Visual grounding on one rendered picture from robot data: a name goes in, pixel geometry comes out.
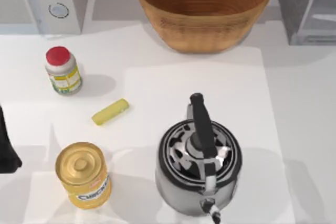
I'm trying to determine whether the silver kettle with black handle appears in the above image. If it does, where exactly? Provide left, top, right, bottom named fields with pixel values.
left=155, top=92, right=243, bottom=223

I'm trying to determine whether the red-capped white jar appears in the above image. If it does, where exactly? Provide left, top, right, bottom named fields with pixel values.
left=45, top=46, right=83, bottom=96

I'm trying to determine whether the yellow-green bar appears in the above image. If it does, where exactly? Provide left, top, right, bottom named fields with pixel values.
left=91, top=98, right=130, bottom=127

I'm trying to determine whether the yellow can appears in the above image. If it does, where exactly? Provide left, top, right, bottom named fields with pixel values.
left=55, top=142, right=112, bottom=203

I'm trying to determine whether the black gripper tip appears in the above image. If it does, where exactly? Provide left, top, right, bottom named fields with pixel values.
left=0, top=105, right=23, bottom=174

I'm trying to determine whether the microwave knob with ring face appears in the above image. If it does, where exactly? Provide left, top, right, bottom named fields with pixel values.
left=48, top=2, right=70, bottom=20

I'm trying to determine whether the pale microwave oven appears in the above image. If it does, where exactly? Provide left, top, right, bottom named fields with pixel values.
left=0, top=0, right=95, bottom=35

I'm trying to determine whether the brown woven basket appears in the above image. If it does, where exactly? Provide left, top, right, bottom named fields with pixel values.
left=136, top=0, right=271, bottom=54

